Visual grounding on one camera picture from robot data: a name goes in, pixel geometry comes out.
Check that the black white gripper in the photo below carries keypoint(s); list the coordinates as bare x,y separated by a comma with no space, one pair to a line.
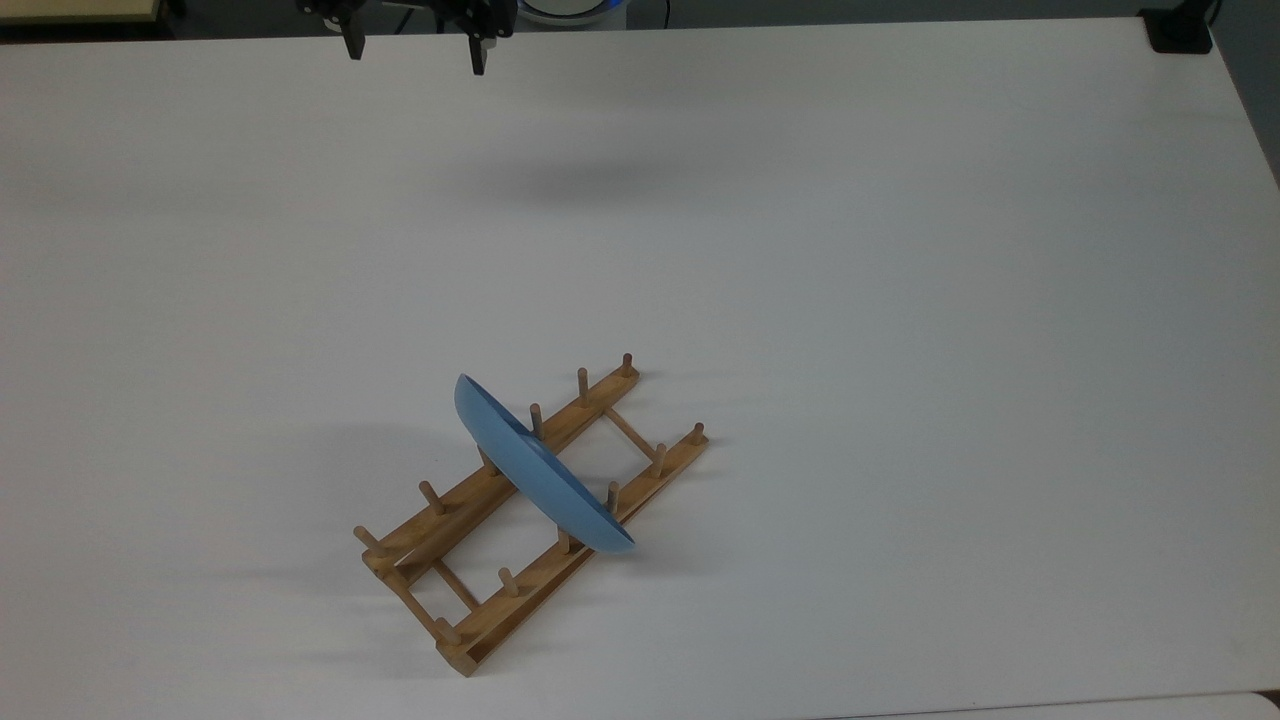
420,8

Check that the blue round plate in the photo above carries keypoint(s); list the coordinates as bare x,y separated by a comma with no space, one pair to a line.
540,472

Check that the wooden peg plate rack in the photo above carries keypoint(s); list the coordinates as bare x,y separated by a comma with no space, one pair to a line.
470,505

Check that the beige wooden board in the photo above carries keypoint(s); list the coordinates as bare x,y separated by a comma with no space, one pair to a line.
75,9

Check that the black camera stand clamp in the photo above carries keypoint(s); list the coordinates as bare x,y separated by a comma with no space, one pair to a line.
1178,30

